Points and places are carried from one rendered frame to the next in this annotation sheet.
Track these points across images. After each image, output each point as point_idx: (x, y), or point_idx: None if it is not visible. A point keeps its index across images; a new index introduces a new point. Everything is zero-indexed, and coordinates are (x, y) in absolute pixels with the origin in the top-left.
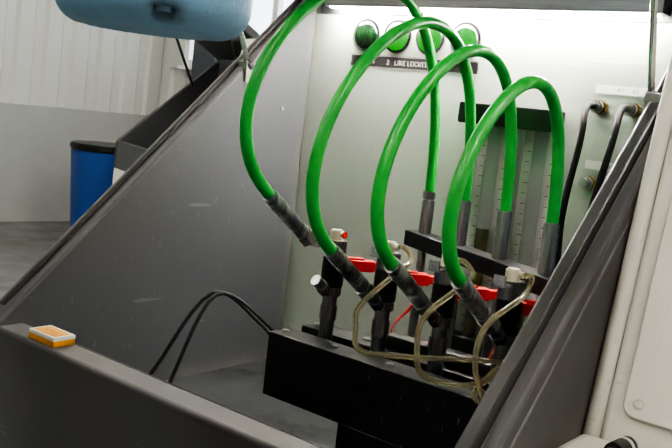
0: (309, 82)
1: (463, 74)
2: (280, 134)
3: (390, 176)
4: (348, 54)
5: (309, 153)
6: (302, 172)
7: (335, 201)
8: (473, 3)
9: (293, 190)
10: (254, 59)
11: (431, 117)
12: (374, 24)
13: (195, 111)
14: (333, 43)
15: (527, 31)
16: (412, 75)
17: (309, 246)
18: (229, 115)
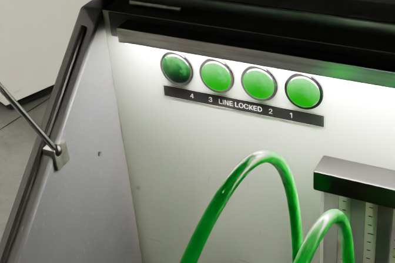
0: (118, 105)
1: (339, 227)
2: (104, 175)
3: (237, 206)
4: (158, 84)
5: (137, 172)
6: (134, 187)
7: (179, 218)
8: (313, 70)
9: (129, 205)
10: (59, 140)
11: (291, 213)
12: (184, 59)
13: (17, 235)
14: (136, 70)
15: (382, 93)
16: (243, 116)
17: (160, 250)
18: (52, 211)
